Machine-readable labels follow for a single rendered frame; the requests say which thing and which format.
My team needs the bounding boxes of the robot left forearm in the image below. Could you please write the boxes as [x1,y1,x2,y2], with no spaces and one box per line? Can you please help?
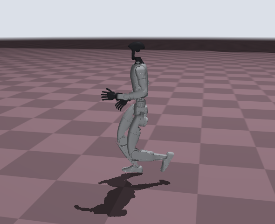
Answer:
[117,89,145,101]

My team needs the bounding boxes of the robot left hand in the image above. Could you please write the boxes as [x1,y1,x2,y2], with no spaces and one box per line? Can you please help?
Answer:
[101,88,122,101]

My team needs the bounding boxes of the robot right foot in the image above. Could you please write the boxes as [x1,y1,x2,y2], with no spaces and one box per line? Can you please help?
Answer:
[122,165,143,173]

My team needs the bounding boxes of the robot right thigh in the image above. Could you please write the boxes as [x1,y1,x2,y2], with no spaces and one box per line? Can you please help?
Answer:
[117,104,135,146]

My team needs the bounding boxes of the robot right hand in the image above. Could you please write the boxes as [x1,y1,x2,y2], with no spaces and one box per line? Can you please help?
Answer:
[115,100,131,111]

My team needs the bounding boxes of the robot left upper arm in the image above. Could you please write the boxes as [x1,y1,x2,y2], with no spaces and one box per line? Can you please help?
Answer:
[135,66,148,98]

